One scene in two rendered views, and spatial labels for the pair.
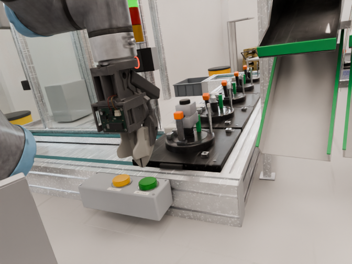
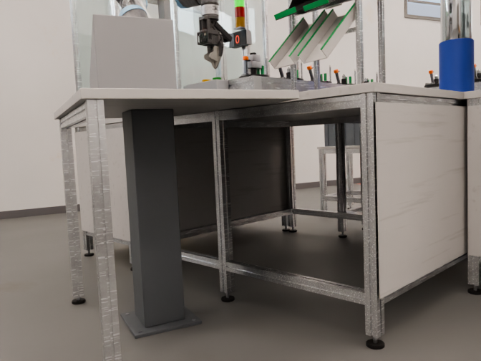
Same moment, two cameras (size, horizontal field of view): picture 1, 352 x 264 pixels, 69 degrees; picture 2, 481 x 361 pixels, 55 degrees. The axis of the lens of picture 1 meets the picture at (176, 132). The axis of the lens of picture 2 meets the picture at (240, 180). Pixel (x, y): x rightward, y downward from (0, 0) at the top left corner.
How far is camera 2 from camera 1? 1.64 m
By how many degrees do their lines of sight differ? 23
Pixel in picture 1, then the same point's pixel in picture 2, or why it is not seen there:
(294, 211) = not seen: hidden behind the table
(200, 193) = (240, 84)
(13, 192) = (169, 22)
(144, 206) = (212, 86)
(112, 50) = (207, 10)
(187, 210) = not seen: hidden behind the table
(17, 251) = (167, 35)
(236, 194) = (253, 80)
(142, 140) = (215, 52)
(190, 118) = (253, 61)
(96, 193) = (193, 86)
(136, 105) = (213, 33)
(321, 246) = not seen: hidden behind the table
